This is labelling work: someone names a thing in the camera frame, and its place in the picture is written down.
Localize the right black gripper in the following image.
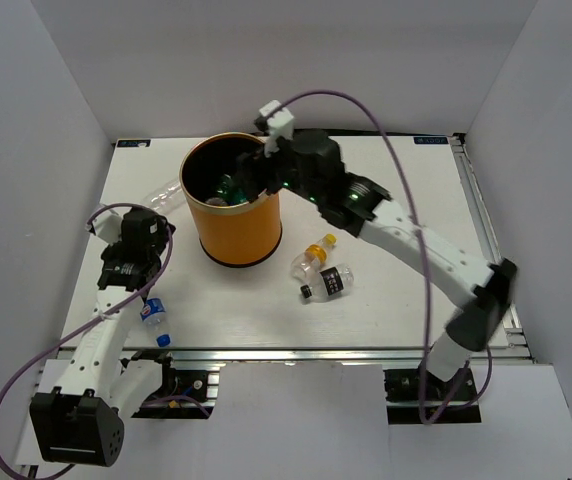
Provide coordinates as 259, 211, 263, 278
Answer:
231, 134, 323, 207

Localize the green plastic bottle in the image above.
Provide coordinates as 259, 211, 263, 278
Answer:
215, 174, 247, 206

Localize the red label red cap bottle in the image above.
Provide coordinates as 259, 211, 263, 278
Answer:
205, 197, 228, 207

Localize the black label black cap bottle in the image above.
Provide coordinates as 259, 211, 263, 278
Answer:
300, 264, 354, 302

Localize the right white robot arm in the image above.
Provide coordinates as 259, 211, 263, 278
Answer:
233, 130, 518, 399

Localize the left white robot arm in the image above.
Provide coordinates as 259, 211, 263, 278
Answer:
29, 204, 178, 467

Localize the orange cylindrical bin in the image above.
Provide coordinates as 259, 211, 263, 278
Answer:
179, 132, 283, 268

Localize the blue label blue cap bottle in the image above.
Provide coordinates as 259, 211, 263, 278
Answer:
140, 297, 172, 348

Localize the clear crushed plastic bottle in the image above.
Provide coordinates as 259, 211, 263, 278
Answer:
142, 179, 186, 216

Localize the orange label yellow cap bottle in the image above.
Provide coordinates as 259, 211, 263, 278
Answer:
290, 234, 337, 282

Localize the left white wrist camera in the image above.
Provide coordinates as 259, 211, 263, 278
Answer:
85, 204, 122, 245

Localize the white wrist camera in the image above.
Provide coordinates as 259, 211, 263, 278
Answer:
85, 204, 122, 245
254, 100, 295, 157

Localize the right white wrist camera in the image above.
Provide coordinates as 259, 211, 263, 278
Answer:
254, 100, 295, 157

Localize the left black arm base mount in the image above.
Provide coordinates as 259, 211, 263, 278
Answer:
120, 349, 219, 420

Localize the front aluminium table rail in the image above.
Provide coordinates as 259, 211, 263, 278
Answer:
119, 347, 423, 367

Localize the aluminium table rail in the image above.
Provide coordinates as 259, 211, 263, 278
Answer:
119, 347, 423, 367
448, 133, 533, 364

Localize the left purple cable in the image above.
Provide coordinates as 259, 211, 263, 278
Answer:
0, 202, 175, 476

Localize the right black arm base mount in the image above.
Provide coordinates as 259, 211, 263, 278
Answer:
384, 368, 482, 425

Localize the right aluminium table rail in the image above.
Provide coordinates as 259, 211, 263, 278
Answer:
448, 133, 533, 364

